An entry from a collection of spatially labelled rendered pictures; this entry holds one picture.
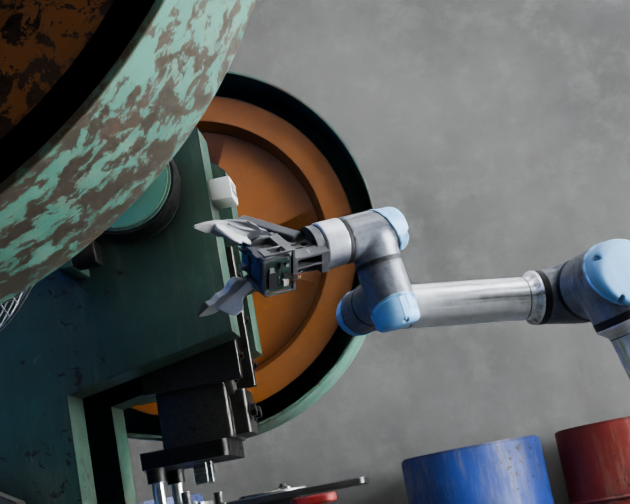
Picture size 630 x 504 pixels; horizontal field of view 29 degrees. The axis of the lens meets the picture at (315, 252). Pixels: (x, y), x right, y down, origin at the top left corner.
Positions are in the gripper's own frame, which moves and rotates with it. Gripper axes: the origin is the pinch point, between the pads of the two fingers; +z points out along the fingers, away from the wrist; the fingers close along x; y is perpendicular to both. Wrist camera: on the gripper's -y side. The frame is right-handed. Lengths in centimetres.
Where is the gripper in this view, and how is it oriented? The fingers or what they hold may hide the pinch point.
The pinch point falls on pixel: (192, 270)
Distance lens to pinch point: 184.6
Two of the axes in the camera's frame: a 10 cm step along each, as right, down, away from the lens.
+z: -8.8, 2.2, -4.3
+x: 0.0, 8.9, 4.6
